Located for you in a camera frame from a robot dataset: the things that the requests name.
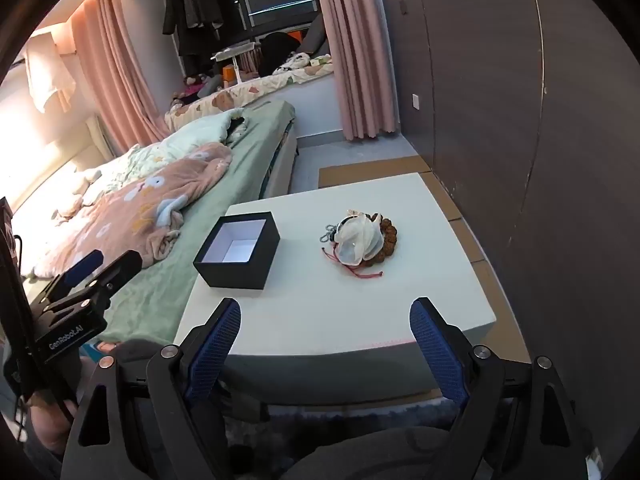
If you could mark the light green floral quilt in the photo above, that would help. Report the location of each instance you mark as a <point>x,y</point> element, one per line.
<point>190,137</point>

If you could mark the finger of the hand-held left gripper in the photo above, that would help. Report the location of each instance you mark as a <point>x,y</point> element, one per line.
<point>120,267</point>
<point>82,266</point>

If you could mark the black jewelry box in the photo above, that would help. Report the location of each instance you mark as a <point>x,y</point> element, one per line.
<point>250,272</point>

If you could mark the white hanging garment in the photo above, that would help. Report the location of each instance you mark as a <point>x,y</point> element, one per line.
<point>47,72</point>

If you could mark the white fabric pouch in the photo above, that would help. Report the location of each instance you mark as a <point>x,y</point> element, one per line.
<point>357,245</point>

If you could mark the dark brown wardrobe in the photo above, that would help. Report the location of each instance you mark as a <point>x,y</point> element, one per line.
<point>525,135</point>

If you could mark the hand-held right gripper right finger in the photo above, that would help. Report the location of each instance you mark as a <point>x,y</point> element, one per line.
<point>440,355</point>

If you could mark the brown cardboard sheet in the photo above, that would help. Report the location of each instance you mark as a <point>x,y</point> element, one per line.
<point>370,172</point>

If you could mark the white low table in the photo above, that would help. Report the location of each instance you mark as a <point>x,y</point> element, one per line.
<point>310,320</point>

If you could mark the bed with green sheet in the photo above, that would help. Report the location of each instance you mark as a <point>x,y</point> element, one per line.
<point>250,160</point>

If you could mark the black bag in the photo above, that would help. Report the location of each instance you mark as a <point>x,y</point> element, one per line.
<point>277,52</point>

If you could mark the dark hanging clothes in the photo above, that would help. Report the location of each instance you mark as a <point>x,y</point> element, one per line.
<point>192,15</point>

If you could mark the person's dark grey trousers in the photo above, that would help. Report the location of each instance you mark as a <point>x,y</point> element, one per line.
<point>350,455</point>

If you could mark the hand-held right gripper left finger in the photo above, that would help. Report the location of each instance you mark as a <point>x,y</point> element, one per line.
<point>215,345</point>

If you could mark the floral window seat cushion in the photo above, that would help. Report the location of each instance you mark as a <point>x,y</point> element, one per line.
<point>270,85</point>

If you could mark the pink curtain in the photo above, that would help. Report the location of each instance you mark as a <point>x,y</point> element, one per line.
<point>355,50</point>
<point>120,70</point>

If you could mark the white wall switch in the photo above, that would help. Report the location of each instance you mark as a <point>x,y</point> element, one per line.
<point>416,101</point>

